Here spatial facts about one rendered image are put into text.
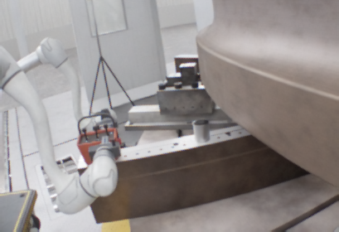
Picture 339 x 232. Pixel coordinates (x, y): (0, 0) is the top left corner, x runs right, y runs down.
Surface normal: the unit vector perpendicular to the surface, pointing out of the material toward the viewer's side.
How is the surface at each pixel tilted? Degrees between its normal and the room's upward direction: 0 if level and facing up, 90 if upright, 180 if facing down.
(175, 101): 90
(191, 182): 90
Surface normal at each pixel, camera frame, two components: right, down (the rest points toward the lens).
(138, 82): 0.50, 0.25
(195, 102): -0.24, 0.38
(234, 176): 0.15, 0.34
